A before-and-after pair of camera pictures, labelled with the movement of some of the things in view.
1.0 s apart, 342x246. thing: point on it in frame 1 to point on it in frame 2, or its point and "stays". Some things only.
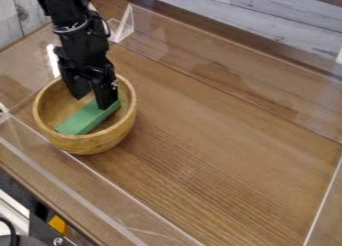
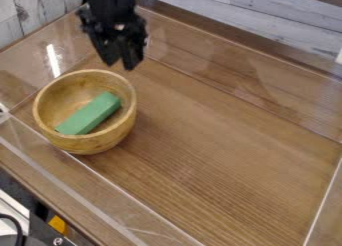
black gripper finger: (77, 84) to (108, 45)
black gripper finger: (105, 93) to (132, 49)
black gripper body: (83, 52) to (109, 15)
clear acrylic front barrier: (99, 209) stays
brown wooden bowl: (55, 105) stays
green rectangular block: (85, 118) stays
